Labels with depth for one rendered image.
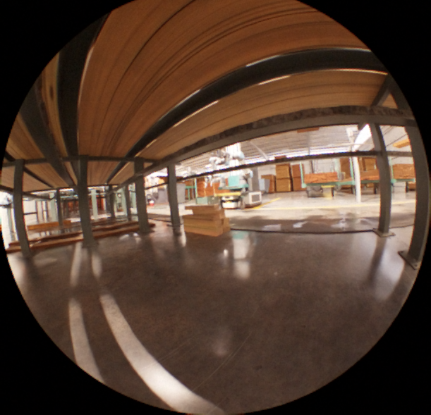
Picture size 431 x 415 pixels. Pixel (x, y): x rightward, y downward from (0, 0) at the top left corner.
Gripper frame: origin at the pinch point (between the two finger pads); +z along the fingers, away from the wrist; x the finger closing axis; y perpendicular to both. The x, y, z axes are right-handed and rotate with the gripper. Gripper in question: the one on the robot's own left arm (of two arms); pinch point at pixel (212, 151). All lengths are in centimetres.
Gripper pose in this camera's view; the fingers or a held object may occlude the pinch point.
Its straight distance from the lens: 176.8
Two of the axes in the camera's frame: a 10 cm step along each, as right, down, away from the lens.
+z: -7.2, 0.9, -6.9
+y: 6.9, -0.3, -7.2
